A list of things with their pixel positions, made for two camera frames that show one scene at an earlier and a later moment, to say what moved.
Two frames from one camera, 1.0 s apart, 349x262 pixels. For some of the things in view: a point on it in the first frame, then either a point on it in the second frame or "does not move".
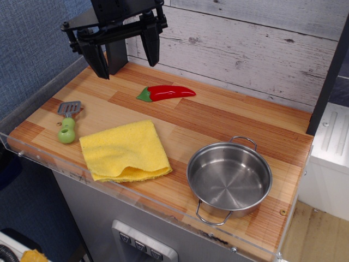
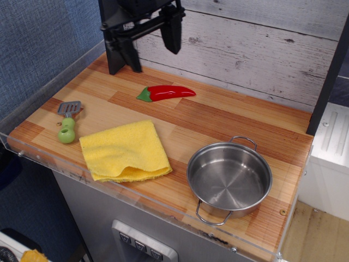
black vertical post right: (324, 96) does not move
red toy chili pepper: (153, 93) does not move
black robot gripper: (112, 19) to (130, 18)
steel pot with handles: (228, 177) does not move
